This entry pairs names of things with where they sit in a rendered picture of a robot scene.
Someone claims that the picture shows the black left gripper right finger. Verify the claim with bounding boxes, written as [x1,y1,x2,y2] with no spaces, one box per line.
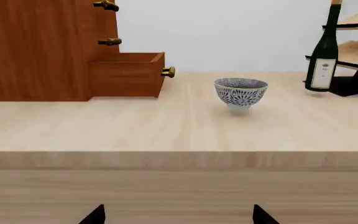
[252,203,280,224]

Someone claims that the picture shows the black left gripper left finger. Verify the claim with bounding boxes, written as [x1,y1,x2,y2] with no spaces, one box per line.
[78,203,106,224]

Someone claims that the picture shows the blue patterned white bowl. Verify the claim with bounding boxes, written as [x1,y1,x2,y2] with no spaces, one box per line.
[213,77,269,111]

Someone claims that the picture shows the open wooden cabinet drawer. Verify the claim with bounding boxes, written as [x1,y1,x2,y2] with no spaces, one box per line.
[88,52,166,98]

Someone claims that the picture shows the brass drawer knob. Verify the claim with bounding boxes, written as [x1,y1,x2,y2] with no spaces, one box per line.
[161,66,177,78]
[93,0,120,12]
[98,38,122,47]

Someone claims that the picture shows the brown wooden cabinet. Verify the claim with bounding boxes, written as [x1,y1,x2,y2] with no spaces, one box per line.
[0,0,121,103]

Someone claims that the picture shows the dark green wine bottle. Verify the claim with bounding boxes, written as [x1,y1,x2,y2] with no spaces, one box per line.
[305,0,343,91]

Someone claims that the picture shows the wooden wine rack black frame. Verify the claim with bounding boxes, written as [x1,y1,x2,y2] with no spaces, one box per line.
[301,8,358,97]

